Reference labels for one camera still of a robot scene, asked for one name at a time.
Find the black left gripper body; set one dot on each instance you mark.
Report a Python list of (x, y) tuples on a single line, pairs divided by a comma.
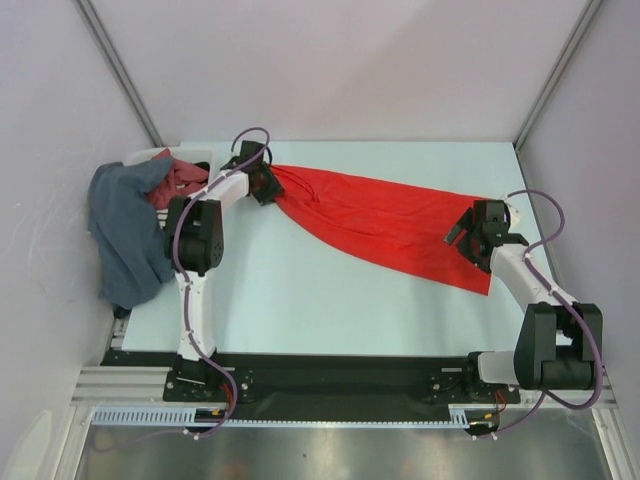
[(269, 186)]

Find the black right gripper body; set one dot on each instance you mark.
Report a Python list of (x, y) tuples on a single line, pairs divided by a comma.
[(465, 244)]

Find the red tank top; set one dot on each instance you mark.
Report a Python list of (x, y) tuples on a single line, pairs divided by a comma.
[(397, 226)]

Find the grey-blue tank top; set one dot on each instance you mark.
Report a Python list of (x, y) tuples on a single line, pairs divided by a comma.
[(125, 226)]

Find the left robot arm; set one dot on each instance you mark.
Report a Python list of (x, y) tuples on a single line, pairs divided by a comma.
[(195, 245)]

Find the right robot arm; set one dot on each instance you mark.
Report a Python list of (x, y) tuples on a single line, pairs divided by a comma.
[(559, 344)]

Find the maroon tank top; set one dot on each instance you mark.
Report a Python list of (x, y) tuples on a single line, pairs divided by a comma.
[(182, 179)]

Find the striped white black tank top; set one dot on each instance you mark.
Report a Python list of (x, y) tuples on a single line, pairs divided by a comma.
[(162, 216)]

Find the white plastic laundry bin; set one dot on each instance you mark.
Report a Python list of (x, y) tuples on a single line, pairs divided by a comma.
[(190, 154)]

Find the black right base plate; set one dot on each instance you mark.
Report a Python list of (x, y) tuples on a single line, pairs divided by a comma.
[(455, 386)]

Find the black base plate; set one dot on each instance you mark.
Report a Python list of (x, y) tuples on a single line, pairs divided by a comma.
[(455, 386), (201, 383)]

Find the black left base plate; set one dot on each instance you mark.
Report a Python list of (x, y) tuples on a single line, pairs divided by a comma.
[(201, 383)]

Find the right aluminium corner post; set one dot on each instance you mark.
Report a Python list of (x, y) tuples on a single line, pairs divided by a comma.
[(578, 34)]

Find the aluminium corner post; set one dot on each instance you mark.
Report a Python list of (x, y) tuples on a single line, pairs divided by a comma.
[(578, 34), (110, 54)]

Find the left aluminium corner post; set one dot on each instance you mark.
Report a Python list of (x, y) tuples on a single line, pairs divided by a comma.
[(110, 54)]

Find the aluminium frame rail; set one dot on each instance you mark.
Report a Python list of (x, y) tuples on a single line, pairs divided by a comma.
[(139, 386)]

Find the grey slotted cable duct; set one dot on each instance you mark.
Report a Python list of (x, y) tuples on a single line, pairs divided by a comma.
[(205, 418)]

